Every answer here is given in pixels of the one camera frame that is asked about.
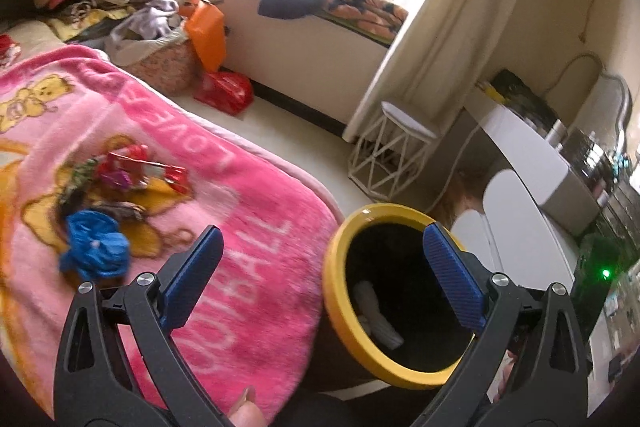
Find yellow-rimmed black trash bin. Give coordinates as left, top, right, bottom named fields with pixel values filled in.
left=322, top=203, right=493, bottom=390

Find red plastic bag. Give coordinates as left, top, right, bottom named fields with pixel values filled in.
left=194, top=71, right=255, bottom=116

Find red printed cloth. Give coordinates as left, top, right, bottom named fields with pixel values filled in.
left=0, top=34, right=21, bottom=68

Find cream bed mattress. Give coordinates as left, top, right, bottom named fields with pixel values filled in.
left=0, top=19, right=61, bottom=54

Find white vanity table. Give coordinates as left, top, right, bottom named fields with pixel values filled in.
left=465, top=99, right=601, bottom=235

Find black device green light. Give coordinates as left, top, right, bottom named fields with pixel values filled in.
left=570, top=232, right=640, bottom=338

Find white chest of drawers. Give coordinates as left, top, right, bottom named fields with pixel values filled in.
left=452, top=169, right=616, bottom=413

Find blue plastic bag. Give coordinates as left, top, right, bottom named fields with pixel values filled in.
left=59, top=209, right=132, bottom=280

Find wavy framed mirror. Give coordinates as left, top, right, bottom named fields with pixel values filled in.
left=595, top=69, right=640, bottom=158

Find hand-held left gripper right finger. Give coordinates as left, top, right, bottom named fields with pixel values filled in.
left=411, top=222, right=590, bottom=427

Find dark brown wrapper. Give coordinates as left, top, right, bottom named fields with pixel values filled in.
left=60, top=192, right=146, bottom=222

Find black bag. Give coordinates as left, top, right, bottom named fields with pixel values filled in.
left=487, top=69, right=558, bottom=128

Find wide cream curtain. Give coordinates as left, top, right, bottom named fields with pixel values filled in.
left=342, top=0, right=543, bottom=142

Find orange patterned quilt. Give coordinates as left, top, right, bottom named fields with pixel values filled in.
left=320, top=0, right=408, bottom=42

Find purple candy wrapper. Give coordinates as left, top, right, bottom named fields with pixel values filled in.
left=97, top=169, right=133, bottom=190

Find white wire stool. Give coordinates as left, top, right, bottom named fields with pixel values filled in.
left=347, top=101, right=441, bottom=202

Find floral laundry basket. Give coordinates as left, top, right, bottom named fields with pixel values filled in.
left=122, top=34, right=198, bottom=96

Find cosmetics organizer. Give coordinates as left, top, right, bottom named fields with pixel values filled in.
left=560, top=127, right=626, bottom=208

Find person's left hand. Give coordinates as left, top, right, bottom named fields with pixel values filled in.
left=232, top=386, right=268, bottom=427

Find red foil candy wrapper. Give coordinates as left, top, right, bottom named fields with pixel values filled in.
left=160, top=164, right=191, bottom=194

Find colourful wrapper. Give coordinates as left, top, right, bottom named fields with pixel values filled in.
left=70, top=159, right=101, bottom=188

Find grey clothes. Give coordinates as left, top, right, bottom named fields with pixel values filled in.
left=107, top=0, right=181, bottom=52

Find red printed snack packet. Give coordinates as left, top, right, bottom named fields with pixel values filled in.
left=107, top=144, right=151, bottom=178

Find short white foam fruit net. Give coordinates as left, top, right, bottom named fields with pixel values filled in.
left=352, top=281, right=385, bottom=319

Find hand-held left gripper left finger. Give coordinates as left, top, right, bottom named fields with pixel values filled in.
left=52, top=225, right=236, bottom=427

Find pink bear printed blanket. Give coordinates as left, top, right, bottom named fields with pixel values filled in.
left=0, top=44, right=341, bottom=418

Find orange shopping bag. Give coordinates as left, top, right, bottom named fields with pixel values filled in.
left=180, top=0, right=227, bottom=72

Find white window seat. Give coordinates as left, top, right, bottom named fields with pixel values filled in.
left=200, top=0, right=396, bottom=132

